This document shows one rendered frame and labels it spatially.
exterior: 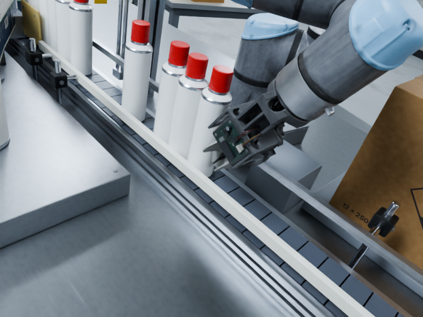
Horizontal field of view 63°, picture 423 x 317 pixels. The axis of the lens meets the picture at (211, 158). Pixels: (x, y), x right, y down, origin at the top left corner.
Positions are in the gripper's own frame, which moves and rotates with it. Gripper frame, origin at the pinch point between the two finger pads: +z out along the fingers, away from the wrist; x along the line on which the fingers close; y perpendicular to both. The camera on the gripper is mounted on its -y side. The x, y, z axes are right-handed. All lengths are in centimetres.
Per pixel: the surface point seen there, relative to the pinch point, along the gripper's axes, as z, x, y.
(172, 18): 94, -112, -111
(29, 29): 35, -58, 4
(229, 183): 3.9, 4.2, -2.5
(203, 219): 5.1, 7.6, 5.9
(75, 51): 22.8, -41.2, 2.3
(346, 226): -13.0, 18.4, -2.8
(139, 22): -0.8, -28.7, 1.5
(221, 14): 87, -108, -149
